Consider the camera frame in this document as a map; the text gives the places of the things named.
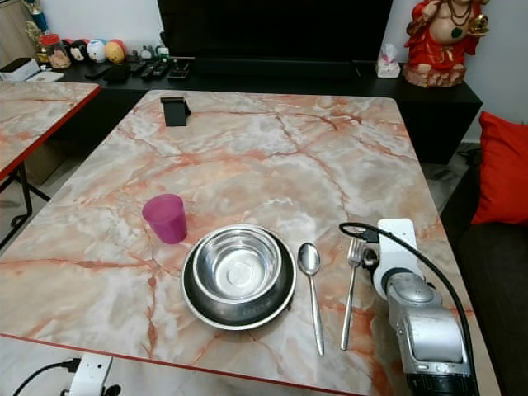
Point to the black round figurine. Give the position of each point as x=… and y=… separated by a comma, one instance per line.
x=78, y=51

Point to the black flat screen television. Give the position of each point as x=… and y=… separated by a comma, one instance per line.
x=272, y=26

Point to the white round figurine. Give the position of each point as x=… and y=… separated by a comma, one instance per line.
x=96, y=50

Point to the light wooden cabinet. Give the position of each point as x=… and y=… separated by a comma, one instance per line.
x=15, y=33

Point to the black remote holder box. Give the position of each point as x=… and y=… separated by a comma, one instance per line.
x=180, y=69

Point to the stainless steel plate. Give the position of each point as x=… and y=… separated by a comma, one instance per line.
x=241, y=318

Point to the stainless steel bowl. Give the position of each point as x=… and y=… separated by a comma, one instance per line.
x=237, y=264

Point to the red cushion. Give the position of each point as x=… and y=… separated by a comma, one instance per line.
x=503, y=169

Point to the yellow orange round figurine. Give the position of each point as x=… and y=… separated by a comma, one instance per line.
x=115, y=51

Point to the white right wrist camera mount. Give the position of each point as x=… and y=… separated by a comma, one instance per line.
x=398, y=247

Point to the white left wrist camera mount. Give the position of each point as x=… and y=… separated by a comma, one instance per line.
x=89, y=375

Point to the gold trophy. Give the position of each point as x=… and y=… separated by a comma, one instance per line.
x=36, y=21

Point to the stainless steel spoon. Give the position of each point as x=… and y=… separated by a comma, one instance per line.
x=308, y=257

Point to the stainless steel fork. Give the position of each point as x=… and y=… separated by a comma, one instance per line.
x=350, y=297

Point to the black remote control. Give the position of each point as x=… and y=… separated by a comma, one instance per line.
x=155, y=69

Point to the marble top folding side table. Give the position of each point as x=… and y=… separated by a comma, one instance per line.
x=37, y=120

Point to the red laughing Buddha statue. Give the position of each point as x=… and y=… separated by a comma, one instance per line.
x=445, y=45

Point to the pink plastic cup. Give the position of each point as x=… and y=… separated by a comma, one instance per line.
x=166, y=219

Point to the white tissue box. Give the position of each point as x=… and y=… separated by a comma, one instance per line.
x=388, y=68

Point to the dark sofa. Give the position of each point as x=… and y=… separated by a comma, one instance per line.
x=495, y=289

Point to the black phone stand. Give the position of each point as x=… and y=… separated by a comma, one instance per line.
x=176, y=111

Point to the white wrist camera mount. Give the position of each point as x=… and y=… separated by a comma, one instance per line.
x=398, y=247
x=89, y=375

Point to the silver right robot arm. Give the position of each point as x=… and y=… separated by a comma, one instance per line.
x=429, y=334

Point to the glass jar with red lid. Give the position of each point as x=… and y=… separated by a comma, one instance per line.
x=55, y=54

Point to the white flat box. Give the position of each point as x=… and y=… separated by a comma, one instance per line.
x=18, y=69

